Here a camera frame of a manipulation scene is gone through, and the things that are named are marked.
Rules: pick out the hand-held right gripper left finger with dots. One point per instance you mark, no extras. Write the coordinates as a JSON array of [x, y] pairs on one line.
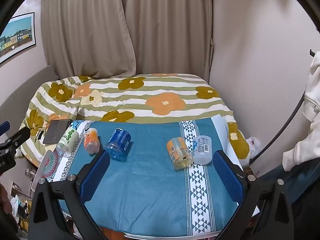
[[96, 173]]

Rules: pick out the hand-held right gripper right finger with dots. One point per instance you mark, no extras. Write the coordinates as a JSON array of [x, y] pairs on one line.
[[228, 177]]

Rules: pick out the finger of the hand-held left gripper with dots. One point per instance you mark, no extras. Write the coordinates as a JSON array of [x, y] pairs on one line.
[[18, 136], [4, 128]]

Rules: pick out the small orange print cup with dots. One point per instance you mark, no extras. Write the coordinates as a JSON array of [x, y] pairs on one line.
[[91, 140]]

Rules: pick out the blue plastic cup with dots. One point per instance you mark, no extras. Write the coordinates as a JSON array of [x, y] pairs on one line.
[[118, 145]]

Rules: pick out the frosted white cup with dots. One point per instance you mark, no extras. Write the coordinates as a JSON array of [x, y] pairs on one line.
[[203, 149]]

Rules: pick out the clear cup with green dots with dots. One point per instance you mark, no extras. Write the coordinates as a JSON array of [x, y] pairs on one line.
[[68, 140]]

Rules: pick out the orange label clear cup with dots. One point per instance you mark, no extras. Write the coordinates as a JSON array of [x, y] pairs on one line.
[[178, 153]]

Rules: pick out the person's left forearm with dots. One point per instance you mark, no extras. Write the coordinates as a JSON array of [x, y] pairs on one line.
[[4, 200]]

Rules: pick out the grey tablet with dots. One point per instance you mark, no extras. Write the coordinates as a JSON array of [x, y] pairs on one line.
[[57, 131]]

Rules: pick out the white plastic bag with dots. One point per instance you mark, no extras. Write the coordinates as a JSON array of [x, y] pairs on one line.
[[253, 145]]

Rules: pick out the mandala print mat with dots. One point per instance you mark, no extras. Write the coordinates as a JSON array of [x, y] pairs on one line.
[[51, 163]]

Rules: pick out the blue patterned tablecloth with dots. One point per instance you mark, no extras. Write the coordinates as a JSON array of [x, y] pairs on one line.
[[150, 180]]

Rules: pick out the blue jeans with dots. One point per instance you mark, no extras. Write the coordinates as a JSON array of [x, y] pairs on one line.
[[295, 180]]

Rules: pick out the dark curved hoop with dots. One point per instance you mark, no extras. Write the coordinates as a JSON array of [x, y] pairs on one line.
[[291, 120]]

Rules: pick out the floral striped blanket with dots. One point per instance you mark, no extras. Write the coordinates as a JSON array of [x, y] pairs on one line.
[[150, 92]]

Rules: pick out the white hooded garment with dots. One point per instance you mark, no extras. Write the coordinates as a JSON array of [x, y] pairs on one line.
[[311, 105]]

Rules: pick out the beige curtain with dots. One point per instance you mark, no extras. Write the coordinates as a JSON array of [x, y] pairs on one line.
[[170, 30], [85, 30]]

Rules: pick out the wall poster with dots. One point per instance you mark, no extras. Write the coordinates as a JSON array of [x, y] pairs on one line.
[[17, 36]]

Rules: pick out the black wall hook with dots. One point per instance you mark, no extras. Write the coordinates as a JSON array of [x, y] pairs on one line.
[[312, 52]]

